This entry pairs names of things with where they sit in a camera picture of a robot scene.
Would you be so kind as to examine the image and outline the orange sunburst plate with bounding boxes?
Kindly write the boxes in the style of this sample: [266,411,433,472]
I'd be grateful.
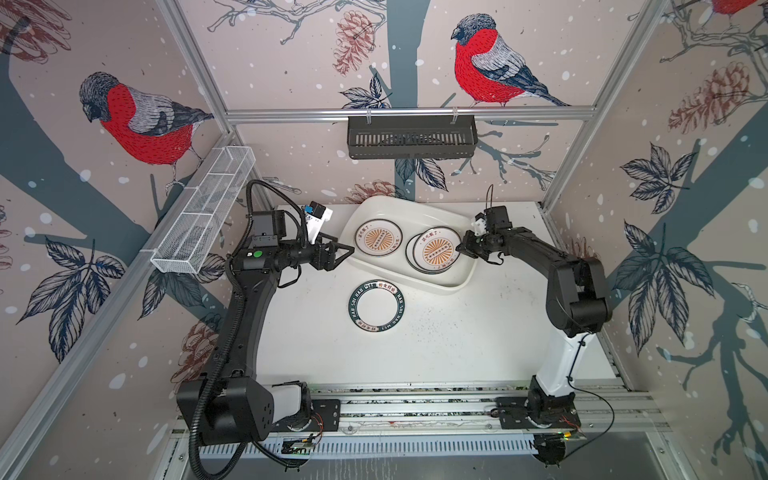
[413,226,461,272]
[354,219,403,257]

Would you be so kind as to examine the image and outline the white black line plate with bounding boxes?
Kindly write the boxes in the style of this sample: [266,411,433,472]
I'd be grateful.
[405,234,424,273]

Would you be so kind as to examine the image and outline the green rim plate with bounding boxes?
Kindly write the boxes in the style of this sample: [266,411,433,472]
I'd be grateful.
[347,279,406,333]

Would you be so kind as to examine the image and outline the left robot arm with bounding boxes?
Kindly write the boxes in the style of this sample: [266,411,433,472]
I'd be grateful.
[177,234,355,447]

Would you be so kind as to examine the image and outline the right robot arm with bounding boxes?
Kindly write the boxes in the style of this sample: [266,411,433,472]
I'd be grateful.
[457,227,612,424]

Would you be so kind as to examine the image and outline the white plastic bin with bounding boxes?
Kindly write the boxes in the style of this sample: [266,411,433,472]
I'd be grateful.
[341,196,475,295]

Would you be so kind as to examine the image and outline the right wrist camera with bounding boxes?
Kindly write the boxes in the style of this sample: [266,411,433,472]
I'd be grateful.
[472,205,513,236]

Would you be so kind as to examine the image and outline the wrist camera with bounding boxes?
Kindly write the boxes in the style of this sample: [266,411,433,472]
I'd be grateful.
[304,201,333,244]
[472,205,513,236]

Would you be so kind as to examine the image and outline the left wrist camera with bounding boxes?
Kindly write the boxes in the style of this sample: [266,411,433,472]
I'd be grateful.
[304,201,333,244]

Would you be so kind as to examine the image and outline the black hanging wire basket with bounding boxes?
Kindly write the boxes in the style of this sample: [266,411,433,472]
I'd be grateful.
[347,115,478,160]

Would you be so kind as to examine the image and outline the white mesh wall shelf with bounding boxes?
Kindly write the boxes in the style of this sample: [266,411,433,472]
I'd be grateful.
[151,146,255,274]

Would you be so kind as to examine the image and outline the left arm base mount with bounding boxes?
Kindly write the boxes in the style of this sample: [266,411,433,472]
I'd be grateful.
[270,399,341,434]

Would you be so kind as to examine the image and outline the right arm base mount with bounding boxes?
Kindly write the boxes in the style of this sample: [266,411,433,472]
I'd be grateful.
[491,392,581,430]

